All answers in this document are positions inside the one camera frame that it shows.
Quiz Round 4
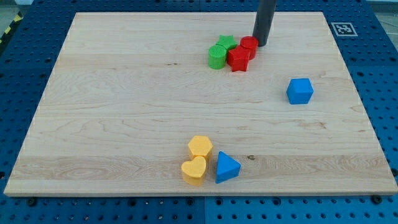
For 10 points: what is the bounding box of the blue cube block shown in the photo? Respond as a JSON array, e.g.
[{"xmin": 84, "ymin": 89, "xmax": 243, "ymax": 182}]
[{"xmin": 287, "ymin": 78, "xmax": 313, "ymax": 105}]

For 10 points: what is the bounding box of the yellow hexagon block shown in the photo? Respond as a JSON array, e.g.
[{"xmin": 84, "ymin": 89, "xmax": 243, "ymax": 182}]
[{"xmin": 188, "ymin": 135, "xmax": 213, "ymax": 161}]

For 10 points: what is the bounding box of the yellow heart block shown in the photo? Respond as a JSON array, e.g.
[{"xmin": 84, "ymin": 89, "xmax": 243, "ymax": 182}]
[{"xmin": 181, "ymin": 156, "xmax": 207, "ymax": 186}]

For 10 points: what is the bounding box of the green cylinder block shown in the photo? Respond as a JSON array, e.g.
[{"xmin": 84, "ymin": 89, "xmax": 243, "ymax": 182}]
[{"xmin": 208, "ymin": 45, "xmax": 227, "ymax": 70}]

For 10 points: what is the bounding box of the blue triangle block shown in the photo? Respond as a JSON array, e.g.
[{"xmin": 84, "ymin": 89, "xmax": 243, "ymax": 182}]
[{"xmin": 215, "ymin": 151, "xmax": 241, "ymax": 184}]

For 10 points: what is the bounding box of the red star block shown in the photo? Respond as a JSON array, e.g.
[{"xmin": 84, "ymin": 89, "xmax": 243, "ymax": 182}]
[{"xmin": 227, "ymin": 45, "xmax": 251, "ymax": 72}]

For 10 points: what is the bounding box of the wooden board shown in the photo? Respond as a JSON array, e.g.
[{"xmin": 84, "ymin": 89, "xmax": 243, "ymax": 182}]
[{"xmin": 4, "ymin": 12, "xmax": 397, "ymax": 197}]

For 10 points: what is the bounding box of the green star block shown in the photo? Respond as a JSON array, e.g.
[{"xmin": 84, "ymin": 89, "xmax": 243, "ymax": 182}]
[{"xmin": 216, "ymin": 35, "xmax": 238, "ymax": 51}]

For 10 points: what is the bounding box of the red cylinder block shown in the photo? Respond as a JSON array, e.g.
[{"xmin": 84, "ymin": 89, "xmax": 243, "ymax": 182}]
[{"xmin": 240, "ymin": 36, "xmax": 259, "ymax": 60}]

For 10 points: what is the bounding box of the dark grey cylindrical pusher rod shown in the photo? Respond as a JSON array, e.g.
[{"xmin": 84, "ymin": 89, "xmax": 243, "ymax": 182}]
[{"xmin": 252, "ymin": 0, "xmax": 277, "ymax": 47}]

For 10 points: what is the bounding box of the white fiducial marker tag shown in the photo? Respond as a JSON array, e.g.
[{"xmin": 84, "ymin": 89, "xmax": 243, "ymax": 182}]
[{"xmin": 331, "ymin": 22, "xmax": 358, "ymax": 37}]

